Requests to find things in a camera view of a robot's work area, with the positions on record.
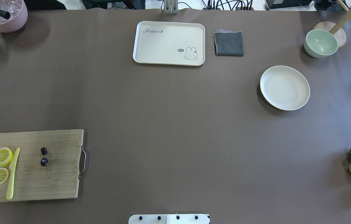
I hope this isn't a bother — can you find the cream round plate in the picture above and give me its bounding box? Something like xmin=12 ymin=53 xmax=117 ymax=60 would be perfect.
xmin=260 ymin=65 xmax=310 ymax=111

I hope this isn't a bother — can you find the cream rabbit tray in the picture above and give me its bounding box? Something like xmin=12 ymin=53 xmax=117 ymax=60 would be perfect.
xmin=133 ymin=21 xmax=206 ymax=66

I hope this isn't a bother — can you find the grey folded cloth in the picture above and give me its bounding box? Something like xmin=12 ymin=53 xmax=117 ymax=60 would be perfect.
xmin=213 ymin=29 xmax=245 ymax=57

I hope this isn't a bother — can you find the wooden cutting board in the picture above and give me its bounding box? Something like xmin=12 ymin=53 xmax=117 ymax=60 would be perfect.
xmin=0 ymin=129 xmax=84 ymax=202

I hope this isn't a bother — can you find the green bowl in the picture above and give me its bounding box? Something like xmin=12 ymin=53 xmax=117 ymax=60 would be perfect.
xmin=304 ymin=29 xmax=338 ymax=58

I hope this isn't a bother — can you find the upper lemon slice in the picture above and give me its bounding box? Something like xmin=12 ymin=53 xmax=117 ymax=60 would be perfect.
xmin=0 ymin=147 xmax=13 ymax=167

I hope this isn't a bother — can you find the wooden stand with base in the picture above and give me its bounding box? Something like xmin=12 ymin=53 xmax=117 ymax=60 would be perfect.
xmin=313 ymin=0 xmax=351 ymax=48

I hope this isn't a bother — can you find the yellow plastic knife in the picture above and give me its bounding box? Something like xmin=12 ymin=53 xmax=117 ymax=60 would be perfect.
xmin=5 ymin=147 xmax=21 ymax=200

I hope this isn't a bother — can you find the pink ice bowl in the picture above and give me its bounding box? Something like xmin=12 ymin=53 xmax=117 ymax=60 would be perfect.
xmin=0 ymin=0 xmax=28 ymax=33

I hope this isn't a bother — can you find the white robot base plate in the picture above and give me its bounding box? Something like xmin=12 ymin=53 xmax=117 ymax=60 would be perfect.
xmin=128 ymin=213 xmax=210 ymax=224

